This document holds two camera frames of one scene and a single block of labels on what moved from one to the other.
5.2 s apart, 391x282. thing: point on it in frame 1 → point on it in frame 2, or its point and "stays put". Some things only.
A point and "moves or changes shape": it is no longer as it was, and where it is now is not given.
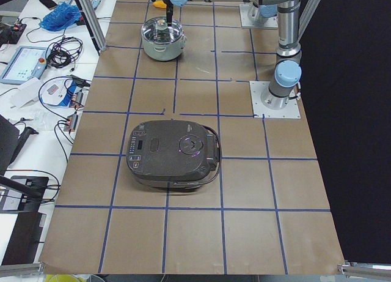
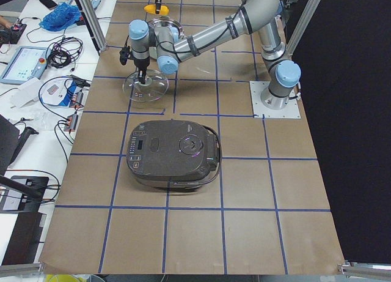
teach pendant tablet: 27,62 stays put
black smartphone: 47,2 stays put
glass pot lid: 156,29 moves or changes shape
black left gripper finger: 170,11 → 143,75
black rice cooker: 173,154 stays put
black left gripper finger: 168,15 → 140,76
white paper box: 28,91 stays put
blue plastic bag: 63,16 stays put
